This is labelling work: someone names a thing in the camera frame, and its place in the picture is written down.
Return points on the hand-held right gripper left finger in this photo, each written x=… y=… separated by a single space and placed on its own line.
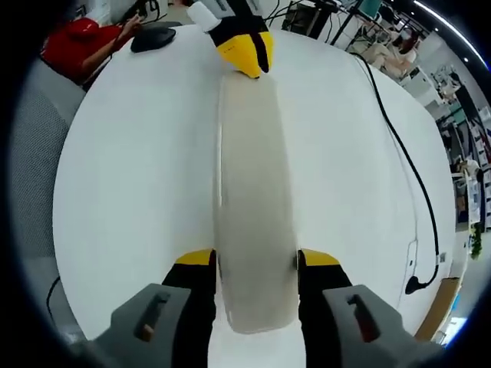
x=192 y=306

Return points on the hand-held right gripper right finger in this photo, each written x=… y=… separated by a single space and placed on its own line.
x=318 y=306

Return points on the beige cutlery case base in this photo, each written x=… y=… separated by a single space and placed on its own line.
x=217 y=214

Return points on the black computer mouse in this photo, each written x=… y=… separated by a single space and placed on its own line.
x=153 y=38

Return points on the cardboard box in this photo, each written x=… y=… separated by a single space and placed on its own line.
x=441 y=303

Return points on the white cabinet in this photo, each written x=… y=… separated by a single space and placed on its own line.
x=416 y=82

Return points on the grey mesh office chair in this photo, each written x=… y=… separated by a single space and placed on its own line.
x=38 y=153

